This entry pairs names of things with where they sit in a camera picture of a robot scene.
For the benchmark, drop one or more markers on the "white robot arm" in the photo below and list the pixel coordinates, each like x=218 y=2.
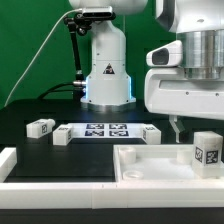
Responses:
x=186 y=76

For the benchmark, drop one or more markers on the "white U-shaped obstacle fence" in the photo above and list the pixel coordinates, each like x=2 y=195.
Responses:
x=124 y=194

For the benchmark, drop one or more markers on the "white square table top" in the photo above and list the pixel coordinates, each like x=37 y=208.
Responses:
x=160 y=162

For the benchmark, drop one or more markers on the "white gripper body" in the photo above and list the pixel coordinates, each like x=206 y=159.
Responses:
x=168 y=91

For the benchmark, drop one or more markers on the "white fiducial marker base plate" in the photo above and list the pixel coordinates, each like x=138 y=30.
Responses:
x=106 y=130

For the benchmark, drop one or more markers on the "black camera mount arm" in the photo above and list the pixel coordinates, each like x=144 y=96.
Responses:
x=70 y=23

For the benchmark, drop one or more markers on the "grey camera on mount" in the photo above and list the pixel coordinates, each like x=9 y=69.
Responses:
x=98 y=13

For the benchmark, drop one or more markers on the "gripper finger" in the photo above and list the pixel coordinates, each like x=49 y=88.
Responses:
x=177 y=126

